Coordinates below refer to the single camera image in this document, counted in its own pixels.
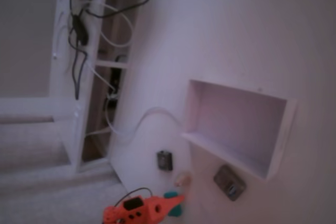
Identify black box with clear lid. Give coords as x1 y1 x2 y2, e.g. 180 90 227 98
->
156 150 174 172
213 164 247 202

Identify black cable with inline adapter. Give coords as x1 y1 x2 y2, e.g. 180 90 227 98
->
67 0 153 101

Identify white shelf frame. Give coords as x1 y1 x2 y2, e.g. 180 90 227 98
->
0 0 148 175

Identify long white cable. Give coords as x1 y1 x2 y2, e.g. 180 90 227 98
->
104 106 183 137

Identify white cardboard bin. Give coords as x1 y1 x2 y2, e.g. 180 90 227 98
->
180 78 299 182

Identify green cube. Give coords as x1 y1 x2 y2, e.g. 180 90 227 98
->
163 191 184 218

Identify orange gripper body with servo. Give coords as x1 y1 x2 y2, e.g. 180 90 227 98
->
115 195 169 224

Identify looped white cable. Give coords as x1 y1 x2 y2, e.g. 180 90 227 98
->
78 2 135 49

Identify robot arm servo wires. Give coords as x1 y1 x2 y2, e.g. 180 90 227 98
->
114 187 152 208

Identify beige stone figurine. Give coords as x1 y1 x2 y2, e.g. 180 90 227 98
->
174 171 193 189

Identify orange fixed gripper finger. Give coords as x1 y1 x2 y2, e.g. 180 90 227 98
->
156 194 185 211

